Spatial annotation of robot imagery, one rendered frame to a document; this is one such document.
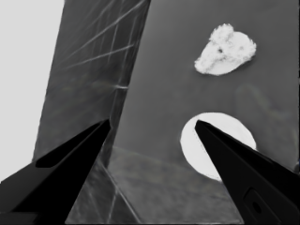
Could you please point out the large thick white disc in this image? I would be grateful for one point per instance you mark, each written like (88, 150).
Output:
(194, 150)

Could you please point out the small white toothed gear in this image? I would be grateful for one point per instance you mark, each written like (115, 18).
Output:
(203, 64)
(247, 51)
(227, 31)

